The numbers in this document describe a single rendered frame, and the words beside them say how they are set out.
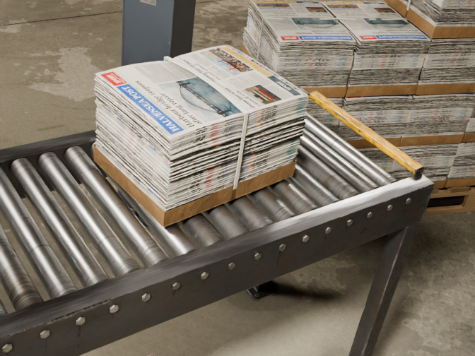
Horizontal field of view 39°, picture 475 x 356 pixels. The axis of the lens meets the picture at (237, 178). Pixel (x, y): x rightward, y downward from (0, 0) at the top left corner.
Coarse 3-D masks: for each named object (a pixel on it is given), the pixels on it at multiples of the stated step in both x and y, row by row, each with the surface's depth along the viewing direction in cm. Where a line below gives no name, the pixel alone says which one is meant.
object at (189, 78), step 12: (180, 60) 151; (180, 72) 147; (192, 84) 143; (204, 84) 143; (216, 84) 144; (216, 96) 139; (228, 108) 136; (252, 108) 137; (240, 120) 135; (252, 120) 137; (240, 132) 137; (252, 132) 139; (228, 156) 139; (228, 168) 141; (240, 168) 144; (228, 180) 144; (240, 180) 146
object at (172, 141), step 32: (160, 64) 148; (96, 96) 143; (128, 96) 134; (160, 96) 136; (192, 96) 138; (128, 128) 137; (160, 128) 126; (192, 128) 128; (224, 128) 132; (128, 160) 142; (160, 160) 131; (192, 160) 132; (224, 160) 139; (160, 192) 135; (192, 192) 138
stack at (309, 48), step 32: (256, 0) 248; (288, 0) 252; (256, 32) 244; (288, 32) 226; (320, 32) 230; (352, 32) 234; (384, 32) 237; (416, 32) 241; (288, 64) 226; (320, 64) 229; (352, 64) 236; (384, 64) 238; (416, 64) 243; (448, 64) 247; (384, 96) 247; (416, 96) 251; (448, 96) 255; (384, 128) 256; (416, 128) 260; (448, 128) 265; (384, 160) 266; (416, 160) 270; (448, 160) 276; (448, 192) 287
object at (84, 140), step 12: (84, 132) 164; (36, 144) 157; (48, 144) 158; (60, 144) 158; (72, 144) 159; (84, 144) 160; (0, 156) 151; (12, 156) 152; (24, 156) 153; (36, 156) 154; (60, 156) 158; (36, 168) 156; (12, 180) 154
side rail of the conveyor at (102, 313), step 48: (384, 192) 159; (240, 240) 138; (288, 240) 142; (336, 240) 153; (96, 288) 121; (144, 288) 123; (192, 288) 132; (240, 288) 141; (0, 336) 110; (48, 336) 116; (96, 336) 123
